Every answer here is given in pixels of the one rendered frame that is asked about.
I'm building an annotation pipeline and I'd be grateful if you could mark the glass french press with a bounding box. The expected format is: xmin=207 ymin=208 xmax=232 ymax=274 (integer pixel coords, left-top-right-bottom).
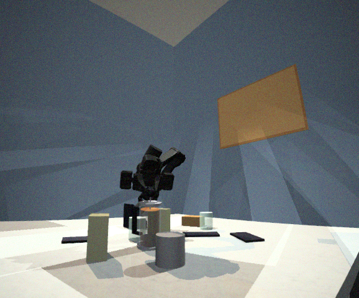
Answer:
xmin=132 ymin=187 xmax=161 ymax=251

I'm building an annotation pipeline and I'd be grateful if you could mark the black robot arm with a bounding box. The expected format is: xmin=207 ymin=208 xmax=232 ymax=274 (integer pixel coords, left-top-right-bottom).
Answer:
xmin=135 ymin=145 xmax=186 ymax=207

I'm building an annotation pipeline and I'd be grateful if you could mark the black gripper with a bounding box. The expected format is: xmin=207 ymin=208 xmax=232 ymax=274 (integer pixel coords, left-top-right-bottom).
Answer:
xmin=120 ymin=170 xmax=174 ymax=193

